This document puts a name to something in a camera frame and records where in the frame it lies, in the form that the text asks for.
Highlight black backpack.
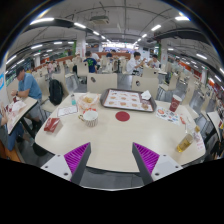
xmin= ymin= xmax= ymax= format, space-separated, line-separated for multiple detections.
xmin=48 ymin=78 xmax=65 ymax=106

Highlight flat round red coaster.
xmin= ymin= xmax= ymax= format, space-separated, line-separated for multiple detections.
xmin=114 ymin=110 xmax=131 ymax=123

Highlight small clear teal-capped bottle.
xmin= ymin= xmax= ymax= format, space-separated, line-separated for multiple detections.
xmin=70 ymin=93 xmax=78 ymax=107

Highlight dark brown serving tray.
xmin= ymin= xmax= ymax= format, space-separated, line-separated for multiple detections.
xmin=99 ymin=88 xmax=158 ymax=113

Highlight ceiling air conditioner unit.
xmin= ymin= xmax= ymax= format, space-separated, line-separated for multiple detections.
xmin=89 ymin=14 xmax=110 ymax=25

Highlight printed paper tray liner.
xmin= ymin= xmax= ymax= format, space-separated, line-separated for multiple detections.
xmin=103 ymin=89 xmax=153 ymax=111

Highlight colourful printed flyer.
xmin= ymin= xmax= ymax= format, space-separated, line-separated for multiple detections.
xmin=155 ymin=106 xmax=184 ymax=126

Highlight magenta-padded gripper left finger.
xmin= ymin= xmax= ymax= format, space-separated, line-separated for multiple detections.
xmin=40 ymin=142 xmax=92 ymax=186

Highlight beige dark-edged table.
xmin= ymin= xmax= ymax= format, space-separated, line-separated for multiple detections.
xmin=5 ymin=96 xmax=39 ymax=136

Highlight white notice with red text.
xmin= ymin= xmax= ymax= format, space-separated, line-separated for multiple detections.
xmin=193 ymin=131 xmax=206 ymax=153

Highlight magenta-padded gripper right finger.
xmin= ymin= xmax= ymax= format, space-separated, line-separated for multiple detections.
xmin=131 ymin=142 xmax=184 ymax=186

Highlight red carton box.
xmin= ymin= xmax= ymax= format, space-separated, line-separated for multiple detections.
xmin=43 ymin=117 xmax=61 ymax=133

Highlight group of ceiling lights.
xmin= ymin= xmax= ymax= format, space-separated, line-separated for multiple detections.
xmin=4 ymin=14 xmax=224 ymax=84

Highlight red paper cup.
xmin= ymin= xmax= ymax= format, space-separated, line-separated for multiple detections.
xmin=168 ymin=94 xmax=183 ymax=113

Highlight crumpled white napkin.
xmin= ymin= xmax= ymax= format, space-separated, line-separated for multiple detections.
xmin=140 ymin=89 xmax=153 ymax=101

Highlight person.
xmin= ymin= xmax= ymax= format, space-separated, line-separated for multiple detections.
xmin=104 ymin=52 xmax=114 ymax=63
xmin=0 ymin=106 xmax=24 ymax=153
xmin=147 ymin=54 xmax=162 ymax=69
xmin=10 ymin=65 xmax=44 ymax=131
xmin=91 ymin=51 xmax=102 ymax=68
xmin=125 ymin=51 xmax=145 ymax=75
xmin=83 ymin=50 xmax=99 ymax=74

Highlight clear food bag with snack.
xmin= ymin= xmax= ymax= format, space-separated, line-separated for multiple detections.
xmin=77 ymin=92 xmax=100 ymax=113

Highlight group of beige chairs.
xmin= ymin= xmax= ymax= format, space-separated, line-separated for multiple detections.
xmin=31 ymin=56 xmax=214 ymax=111

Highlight white printed card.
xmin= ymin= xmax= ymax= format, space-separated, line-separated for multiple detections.
xmin=57 ymin=105 xmax=79 ymax=118

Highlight beige chair with round hole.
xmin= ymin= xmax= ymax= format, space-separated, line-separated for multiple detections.
xmin=131 ymin=75 xmax=160 ymax=100
xmin=86 ymin=72 xmax=119 ymax=94

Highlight clear bottle with tan cap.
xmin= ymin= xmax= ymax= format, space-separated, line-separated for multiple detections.
xmin=175 ymin=124 xmax=202 ymax=154

